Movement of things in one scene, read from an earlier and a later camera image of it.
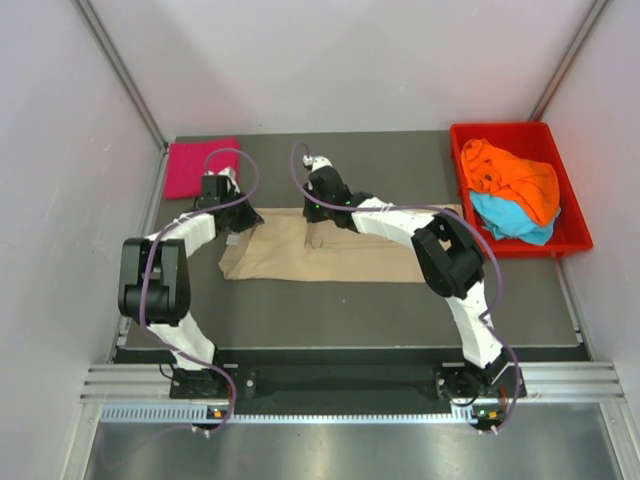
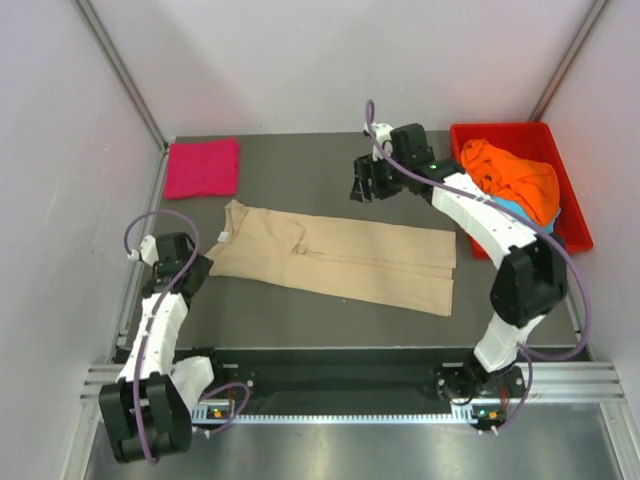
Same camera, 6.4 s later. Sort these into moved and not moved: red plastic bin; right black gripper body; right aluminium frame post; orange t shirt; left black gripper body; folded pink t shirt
Moved: right black gripper body; left black gripper body
Not moved: right aluminium frame post; folded pink t shirt; red plastic bin; orange t shirt
